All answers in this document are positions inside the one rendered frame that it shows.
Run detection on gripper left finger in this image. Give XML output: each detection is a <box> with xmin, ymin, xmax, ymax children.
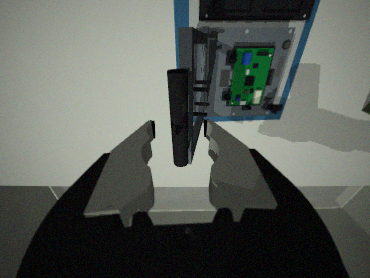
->
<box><xmin>16</xmin><ymin>120</ymin><xmax>155</xmax><ymax>278</ymax></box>

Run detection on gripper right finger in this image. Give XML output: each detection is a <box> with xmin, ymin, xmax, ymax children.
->
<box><xmin>204</xmin><ymin>119</ymin><xmax>350</xmax><ymax>278</ymax></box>

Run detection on green circuit board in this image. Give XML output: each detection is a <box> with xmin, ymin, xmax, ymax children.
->
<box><xmin>229</xmin><ymin>48</ymin><xmax>274</xmax><ymax>105</ymax></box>

